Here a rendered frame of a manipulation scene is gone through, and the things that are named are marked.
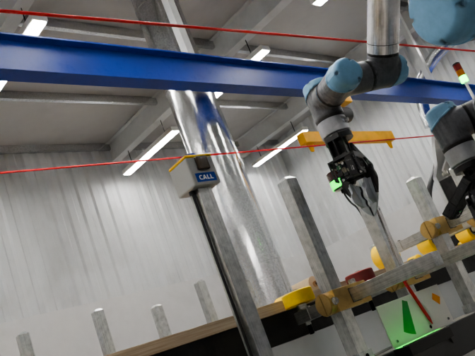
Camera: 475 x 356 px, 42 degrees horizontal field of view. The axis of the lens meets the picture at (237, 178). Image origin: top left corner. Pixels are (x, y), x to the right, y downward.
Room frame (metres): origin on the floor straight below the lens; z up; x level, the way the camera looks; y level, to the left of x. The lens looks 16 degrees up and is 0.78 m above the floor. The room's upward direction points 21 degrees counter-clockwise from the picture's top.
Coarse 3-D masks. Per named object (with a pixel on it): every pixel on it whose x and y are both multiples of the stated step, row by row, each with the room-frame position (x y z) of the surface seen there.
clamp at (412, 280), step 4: (424, 276) 1.63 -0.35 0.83; (428, 276) 1.64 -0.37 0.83; (408, 280) 1.58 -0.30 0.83; (412, 280) 1.59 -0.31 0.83; (416, 280) 1.61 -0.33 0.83; (420, 280) 1.62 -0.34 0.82; (396, 284) 1.56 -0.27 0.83; (400, 284) 1.57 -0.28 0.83; (412, 284) 1.59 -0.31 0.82; (388, 288) 1.58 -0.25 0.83; (392, 288) 1.58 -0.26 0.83; (396, 288) 1.57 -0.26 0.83; (400, 288) 1.58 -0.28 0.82
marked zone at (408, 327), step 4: (404, 304) 1.55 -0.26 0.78; (404, 308) 1.54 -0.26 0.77; (408, 308) 1.55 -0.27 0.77; (404, 312) 1.54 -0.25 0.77; (408, 312) 1.55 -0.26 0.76; (404, 316) 1.54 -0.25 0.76; (408, 316) 1.54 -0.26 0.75; (404, 320) 1.53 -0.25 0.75; (408, 320) 1.54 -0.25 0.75; (412, 320) 1.55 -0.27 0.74; (404, 324) 1.53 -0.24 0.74; (408, 324) 1.54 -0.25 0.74; (412, 324) 1.55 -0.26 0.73; (404, 328) 1.52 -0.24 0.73; (408, 328) 1.53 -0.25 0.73; (412, 328) 1.54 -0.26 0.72; (408, 332) 1.53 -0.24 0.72; (412, 332) 1.54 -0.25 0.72
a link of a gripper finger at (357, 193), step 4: (348, 188) 1.49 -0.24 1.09; (352, 188) 1.47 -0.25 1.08; (356, 188) 1.48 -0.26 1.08; (360, 188) 1.48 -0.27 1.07; (352, 192) 1.46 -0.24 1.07; (356, 192) 1.48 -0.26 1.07; (360, 192) 1.48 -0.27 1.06; (352, 196) 1.45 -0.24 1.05; (356, 196) 1.47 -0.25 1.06; (360, 196) 1.48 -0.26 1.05; (352, 200) 1.44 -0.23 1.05; (356, 200) 1.46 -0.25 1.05; (360, 200) 1.48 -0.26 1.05; (364, 200) 1.48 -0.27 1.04; (356, 204) 1.45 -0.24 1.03; (360, 204) 1.47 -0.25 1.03; (364, 204) 1.48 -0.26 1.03; (360, 208) 1.48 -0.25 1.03; (364, 208) 1.48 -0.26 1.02; (368, 208) 1.47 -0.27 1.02; (368, 212) 1.48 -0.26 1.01
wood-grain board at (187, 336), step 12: (312, 300) 1.66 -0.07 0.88; (264, 312) 1.55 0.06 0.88; (276, 312) 1.57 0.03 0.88; (204, 324) 1.42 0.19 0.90; (216, 324) 1.45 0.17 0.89; (228, 324) 1.47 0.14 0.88; (168, 336) 1.36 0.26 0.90; (180, 336) 1.38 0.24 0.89; (192, 336) 1.40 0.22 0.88; (204, 336) 1.42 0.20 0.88; (132, 348) 1.29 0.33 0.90; (144, 348) 1.31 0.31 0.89; (156, 348) 1.33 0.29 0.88; (168, 348) 1.35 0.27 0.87
